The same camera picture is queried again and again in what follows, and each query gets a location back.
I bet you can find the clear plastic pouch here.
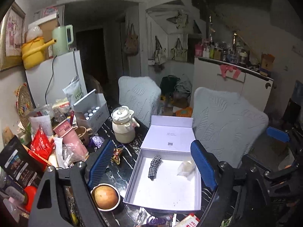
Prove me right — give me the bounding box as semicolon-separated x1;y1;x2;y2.
177;159;196;181

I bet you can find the gold wrapped candy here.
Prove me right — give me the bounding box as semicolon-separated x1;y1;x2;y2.
111;147;124;165

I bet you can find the pink paper cup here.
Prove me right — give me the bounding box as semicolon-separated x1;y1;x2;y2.
53;119;88;158

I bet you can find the brown round fruit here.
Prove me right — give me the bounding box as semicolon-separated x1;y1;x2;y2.
94;186;119;210

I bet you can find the steel bowl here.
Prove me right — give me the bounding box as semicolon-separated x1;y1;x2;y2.
90;183;121;212

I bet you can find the brown ceramic mug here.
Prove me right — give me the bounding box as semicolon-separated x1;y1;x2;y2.
74;126;92;147

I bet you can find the lavender open gift box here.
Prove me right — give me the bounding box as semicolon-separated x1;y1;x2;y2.
124;115;202;213

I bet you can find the near light blue chair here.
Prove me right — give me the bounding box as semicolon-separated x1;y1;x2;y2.
192;87;269;168

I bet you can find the light blue chair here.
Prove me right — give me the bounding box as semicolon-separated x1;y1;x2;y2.
192;87;269;168
118;76;161;127

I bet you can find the cream ceramic teapot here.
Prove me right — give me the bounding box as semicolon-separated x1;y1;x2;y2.
111;106;140;144

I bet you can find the black white checkered scrunchie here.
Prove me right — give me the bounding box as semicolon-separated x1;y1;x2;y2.
148;156;162;181

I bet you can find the white carton with bottles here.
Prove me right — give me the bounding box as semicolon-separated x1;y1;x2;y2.
73;89;109;135

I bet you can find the red chili snack bag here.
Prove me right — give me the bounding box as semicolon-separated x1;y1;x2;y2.
30;126;55;160

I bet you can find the green white pouch bag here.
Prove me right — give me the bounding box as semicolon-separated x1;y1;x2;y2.
63;76;84;106

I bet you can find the far light blue chair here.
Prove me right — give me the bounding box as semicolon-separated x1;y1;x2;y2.
118;76;161;127

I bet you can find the white counter cabinet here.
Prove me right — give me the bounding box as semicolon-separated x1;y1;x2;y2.
190;58;273;111

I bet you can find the woven rattan fan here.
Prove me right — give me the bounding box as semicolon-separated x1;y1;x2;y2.
14;83;34;128

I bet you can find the pink cloth on counter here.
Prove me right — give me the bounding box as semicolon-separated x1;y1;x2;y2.
219;65;241;79

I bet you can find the white refrigerator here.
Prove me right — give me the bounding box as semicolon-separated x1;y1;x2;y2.
25;50;87;107

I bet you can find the canvas tote bag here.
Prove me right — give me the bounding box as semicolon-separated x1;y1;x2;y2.
170;38;187;62

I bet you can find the cardboard box on counter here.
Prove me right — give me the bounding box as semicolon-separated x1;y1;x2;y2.
259;54;275;77

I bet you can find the brown hanging bag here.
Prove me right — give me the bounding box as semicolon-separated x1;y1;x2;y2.
123;23;139;56

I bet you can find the yellow enamel pot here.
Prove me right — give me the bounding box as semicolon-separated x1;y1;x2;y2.
22;37;56;70

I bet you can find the green electric kettle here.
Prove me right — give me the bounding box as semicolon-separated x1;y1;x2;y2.
52;25;73;56

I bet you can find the framed floral picture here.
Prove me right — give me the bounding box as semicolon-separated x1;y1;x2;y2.
1;2;26;71

